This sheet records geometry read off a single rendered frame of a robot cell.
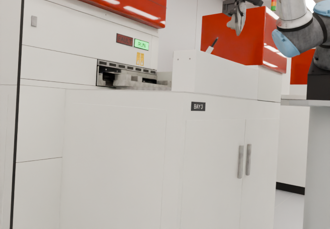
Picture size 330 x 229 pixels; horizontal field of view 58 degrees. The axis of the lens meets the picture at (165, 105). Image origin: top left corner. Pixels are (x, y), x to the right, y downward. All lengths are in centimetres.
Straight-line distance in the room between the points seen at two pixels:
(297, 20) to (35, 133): 106
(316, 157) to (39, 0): 123
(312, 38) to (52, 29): 100
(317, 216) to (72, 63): 116
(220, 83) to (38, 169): 81
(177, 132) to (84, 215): 57
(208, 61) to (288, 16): 30
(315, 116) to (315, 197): 30
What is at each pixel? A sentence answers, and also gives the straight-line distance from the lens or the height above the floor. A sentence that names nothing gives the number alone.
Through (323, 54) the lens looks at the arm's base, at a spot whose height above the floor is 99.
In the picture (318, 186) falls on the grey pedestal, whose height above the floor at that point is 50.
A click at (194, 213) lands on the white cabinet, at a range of 106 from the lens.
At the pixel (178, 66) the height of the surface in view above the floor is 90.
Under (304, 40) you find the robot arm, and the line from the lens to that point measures 114.
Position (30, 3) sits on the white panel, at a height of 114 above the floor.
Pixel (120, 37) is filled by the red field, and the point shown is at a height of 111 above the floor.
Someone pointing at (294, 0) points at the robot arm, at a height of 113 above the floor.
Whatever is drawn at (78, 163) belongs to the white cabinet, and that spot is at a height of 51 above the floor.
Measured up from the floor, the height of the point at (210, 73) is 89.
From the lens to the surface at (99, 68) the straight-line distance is 147.
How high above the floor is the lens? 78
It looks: level
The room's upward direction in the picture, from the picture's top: 3 degrees clockwise
